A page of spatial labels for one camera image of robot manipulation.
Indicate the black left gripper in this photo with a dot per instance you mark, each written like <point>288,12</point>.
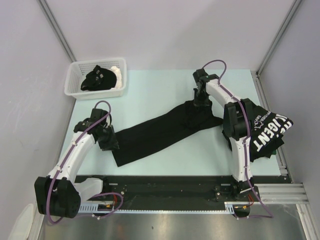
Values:
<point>113,142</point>

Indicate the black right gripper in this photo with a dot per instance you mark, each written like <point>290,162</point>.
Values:
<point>200,103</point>

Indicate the black graphic t-shirt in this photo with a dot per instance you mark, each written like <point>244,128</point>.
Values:
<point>157,134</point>

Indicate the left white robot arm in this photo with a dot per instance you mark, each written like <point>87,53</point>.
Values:
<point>58,194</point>

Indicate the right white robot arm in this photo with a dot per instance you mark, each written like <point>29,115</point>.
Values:
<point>242,183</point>

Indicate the folded black printed t-shirt stack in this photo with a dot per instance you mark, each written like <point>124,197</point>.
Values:
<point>263,130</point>

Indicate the black garment in basket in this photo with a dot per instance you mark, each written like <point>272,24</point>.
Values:
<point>99,79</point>

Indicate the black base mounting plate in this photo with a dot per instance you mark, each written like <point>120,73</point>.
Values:
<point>172,193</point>

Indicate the white cloth in basket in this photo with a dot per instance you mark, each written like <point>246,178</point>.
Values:
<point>119,78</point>

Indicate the white perforated plastic basket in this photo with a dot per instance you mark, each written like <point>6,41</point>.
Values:
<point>78,70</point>

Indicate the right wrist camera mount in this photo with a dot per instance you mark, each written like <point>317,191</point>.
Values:
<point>199,73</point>

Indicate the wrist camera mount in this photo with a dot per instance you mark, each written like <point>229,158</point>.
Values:
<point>199,73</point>
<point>97,114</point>

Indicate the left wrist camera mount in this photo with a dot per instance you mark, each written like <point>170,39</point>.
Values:
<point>97,114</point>

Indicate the white slotted cable duct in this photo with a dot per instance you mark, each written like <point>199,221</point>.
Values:
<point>88,208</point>

